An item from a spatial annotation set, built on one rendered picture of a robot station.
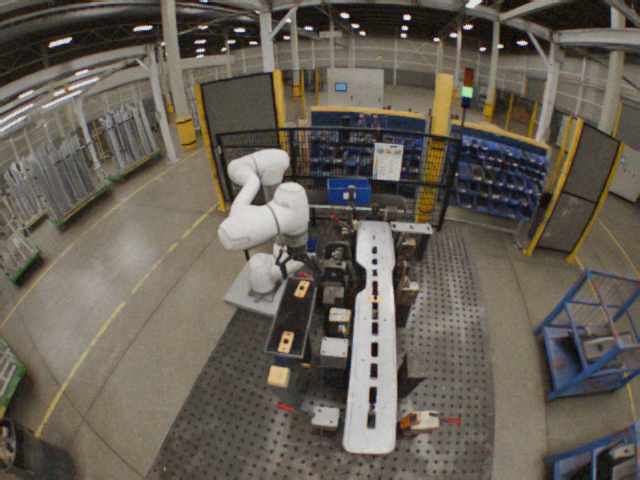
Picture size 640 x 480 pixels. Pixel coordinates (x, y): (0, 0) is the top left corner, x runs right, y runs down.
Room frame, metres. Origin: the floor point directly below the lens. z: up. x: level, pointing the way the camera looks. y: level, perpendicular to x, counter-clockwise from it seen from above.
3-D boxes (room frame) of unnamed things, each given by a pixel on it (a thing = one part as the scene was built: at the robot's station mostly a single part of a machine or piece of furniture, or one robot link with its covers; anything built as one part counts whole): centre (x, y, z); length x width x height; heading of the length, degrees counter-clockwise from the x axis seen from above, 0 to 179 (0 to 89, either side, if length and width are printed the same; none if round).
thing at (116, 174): (6.28, 5.62, 0.88); 1.91 x 1.01 x 1.76; 164
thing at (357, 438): (0.70, -0.26, 1.00); 1.38 x 0.22 x 0.02; 170
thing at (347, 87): (7.74, -1.25, 1.22); 1.60 x 0.54 x 2.45; 72
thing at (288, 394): (0.30, 0.16, 0.92); 0.08 x 0.08 x 0.44; 80
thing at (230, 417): (0.74, -0.24, 0.68); 2.56 x 1.61 x 0.04; 162
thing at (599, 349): (0.19, -2.62, 0.47); 1.20 x 0.80 x 0.95; 71
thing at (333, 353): (0.43, -0.04, 0.90); 0.13 x 0.10 x 0.41; 80
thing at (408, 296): (0.75, -0.44, 0.87); 0.12 x 0.09 x 0.35; 80
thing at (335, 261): (0.86, -0.07, 0.94); 0.18 x 0.13 x 0.49; 170
